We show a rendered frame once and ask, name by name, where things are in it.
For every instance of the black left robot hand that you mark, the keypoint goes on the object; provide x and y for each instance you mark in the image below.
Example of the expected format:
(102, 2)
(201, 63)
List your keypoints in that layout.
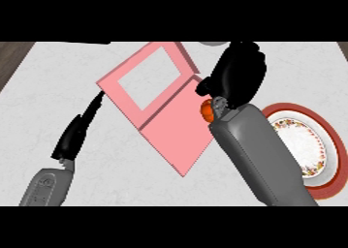
(74, 135)

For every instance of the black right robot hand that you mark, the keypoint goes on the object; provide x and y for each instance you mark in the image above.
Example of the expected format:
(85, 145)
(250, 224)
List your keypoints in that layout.
(241, 74)

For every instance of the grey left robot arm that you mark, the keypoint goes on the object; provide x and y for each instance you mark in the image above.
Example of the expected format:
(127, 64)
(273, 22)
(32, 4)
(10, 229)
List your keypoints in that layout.
(48, 185)

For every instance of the orange squash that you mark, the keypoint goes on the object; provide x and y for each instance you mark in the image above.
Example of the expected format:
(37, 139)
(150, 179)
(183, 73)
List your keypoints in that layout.
(207, 110)

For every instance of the pink cardboard box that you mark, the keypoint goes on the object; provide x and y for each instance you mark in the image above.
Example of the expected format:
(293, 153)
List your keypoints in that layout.
(159, 103)

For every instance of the red-rimmed floral white plate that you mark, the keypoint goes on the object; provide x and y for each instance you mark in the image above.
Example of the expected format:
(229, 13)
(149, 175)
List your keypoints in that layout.
(306, 148)

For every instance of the grey round object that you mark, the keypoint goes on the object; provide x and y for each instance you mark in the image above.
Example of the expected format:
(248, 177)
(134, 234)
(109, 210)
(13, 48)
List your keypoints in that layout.
(214, 43)

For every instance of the dark flat object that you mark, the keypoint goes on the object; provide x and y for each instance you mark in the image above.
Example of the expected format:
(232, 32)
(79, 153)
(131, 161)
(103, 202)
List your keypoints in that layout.
(85, 42)

